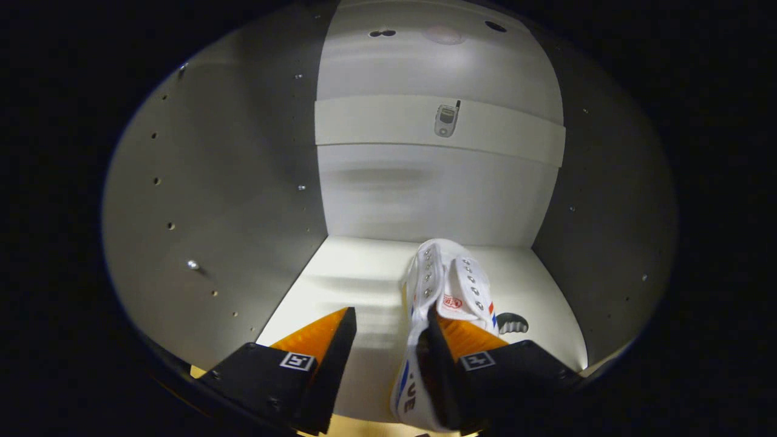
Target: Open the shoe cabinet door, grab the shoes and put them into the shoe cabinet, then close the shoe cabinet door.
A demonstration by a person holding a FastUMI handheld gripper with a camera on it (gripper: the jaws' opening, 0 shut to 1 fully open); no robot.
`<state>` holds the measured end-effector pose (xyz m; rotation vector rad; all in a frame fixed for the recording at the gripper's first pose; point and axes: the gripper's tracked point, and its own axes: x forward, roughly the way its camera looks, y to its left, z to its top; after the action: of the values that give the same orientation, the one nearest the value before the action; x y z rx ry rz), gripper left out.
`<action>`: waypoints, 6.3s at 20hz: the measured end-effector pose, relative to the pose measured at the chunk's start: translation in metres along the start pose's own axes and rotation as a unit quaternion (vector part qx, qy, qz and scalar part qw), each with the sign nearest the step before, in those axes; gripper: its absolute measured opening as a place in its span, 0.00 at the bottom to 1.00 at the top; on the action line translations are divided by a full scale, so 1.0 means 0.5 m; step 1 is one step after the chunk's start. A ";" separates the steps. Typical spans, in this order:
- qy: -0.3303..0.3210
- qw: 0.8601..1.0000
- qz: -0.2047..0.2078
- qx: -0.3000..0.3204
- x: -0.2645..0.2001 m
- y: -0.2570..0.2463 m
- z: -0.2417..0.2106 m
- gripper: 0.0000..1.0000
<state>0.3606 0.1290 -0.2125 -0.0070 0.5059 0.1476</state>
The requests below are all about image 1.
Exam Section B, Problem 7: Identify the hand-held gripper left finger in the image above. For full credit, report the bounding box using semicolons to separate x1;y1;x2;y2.
197;307;358;435

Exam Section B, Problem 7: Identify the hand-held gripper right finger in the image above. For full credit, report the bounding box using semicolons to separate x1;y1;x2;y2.
416;307;583;433

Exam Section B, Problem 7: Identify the white canvas shoe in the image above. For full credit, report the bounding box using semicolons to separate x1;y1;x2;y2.
390;239;500;432

